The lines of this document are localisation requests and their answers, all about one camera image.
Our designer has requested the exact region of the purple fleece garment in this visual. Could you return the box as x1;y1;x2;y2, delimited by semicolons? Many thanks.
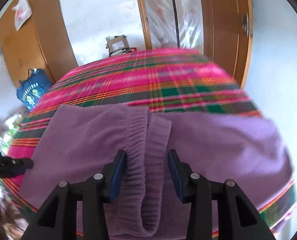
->
20;105;293;239

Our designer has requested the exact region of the blue printed tote bag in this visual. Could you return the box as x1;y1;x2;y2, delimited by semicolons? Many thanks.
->
17;68;52;111

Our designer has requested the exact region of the wooden wardrobe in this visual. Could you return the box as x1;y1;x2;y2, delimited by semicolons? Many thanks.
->
0;0;78;87

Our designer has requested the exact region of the white paper on wardrobe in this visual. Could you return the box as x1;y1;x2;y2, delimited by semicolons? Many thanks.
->
12;0;32;31

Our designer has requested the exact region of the brown cardboard box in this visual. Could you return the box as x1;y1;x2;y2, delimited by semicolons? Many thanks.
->
106;35;129;56

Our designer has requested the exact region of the wooden room door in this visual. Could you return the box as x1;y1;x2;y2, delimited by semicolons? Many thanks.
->
201;0;253;88

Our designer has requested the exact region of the transparent printed door curtain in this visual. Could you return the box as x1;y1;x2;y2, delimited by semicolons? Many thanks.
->
144;0;204;53

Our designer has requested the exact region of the metal door handle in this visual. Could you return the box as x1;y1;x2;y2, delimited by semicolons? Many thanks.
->
242;14;250;36

